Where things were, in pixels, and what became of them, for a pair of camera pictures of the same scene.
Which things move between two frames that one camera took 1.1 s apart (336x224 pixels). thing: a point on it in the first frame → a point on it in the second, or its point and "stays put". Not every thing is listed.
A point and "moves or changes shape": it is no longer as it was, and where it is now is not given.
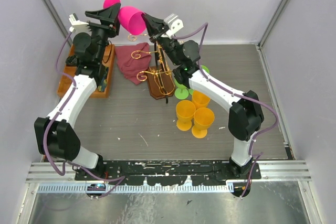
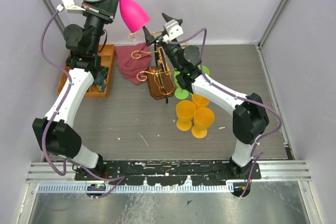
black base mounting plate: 168,172 stays put
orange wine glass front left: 185,110 stays put
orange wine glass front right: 203,118 stays put
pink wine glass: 130,19 moves or changes shape
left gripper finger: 109,14 → 105,9
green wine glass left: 181,92 stays put
